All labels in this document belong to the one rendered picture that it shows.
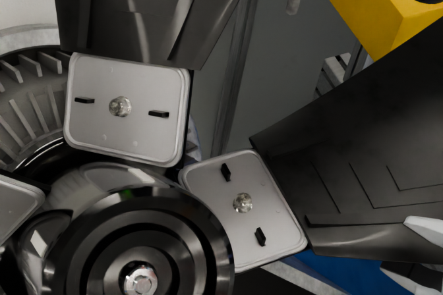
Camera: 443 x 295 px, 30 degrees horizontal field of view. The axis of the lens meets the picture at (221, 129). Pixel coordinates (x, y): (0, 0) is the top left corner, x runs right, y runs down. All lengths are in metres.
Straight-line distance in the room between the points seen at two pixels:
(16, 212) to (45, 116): 0.12
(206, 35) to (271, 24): 1.13
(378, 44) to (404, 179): 0.37
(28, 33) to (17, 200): 0.22
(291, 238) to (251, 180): 0.05
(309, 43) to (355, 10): 0.75
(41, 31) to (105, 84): 0.17
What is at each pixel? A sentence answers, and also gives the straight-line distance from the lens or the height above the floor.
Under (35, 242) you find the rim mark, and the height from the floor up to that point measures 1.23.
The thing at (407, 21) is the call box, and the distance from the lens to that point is 0.91.
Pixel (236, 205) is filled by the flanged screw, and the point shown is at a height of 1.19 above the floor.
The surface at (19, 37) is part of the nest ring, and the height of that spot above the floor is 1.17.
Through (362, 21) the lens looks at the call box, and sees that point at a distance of 0.97.
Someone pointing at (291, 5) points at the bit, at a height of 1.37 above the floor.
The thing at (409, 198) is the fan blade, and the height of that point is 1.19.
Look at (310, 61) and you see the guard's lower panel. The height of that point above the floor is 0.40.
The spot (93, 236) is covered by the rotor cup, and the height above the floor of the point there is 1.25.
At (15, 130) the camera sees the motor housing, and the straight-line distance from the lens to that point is 0.62.
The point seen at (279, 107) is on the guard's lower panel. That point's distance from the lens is 1.86.
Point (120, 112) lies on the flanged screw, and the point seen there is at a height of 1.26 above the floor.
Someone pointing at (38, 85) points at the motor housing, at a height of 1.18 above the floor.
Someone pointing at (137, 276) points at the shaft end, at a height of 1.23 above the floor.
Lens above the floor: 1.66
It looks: 51 degrees down
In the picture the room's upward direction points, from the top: 11 degrees clockwise
